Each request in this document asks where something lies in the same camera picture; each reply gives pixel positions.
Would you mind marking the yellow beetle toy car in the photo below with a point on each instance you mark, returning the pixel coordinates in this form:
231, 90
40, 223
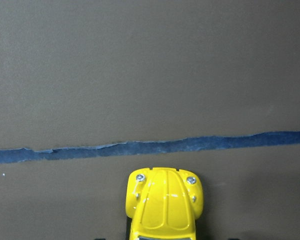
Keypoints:
163, 203

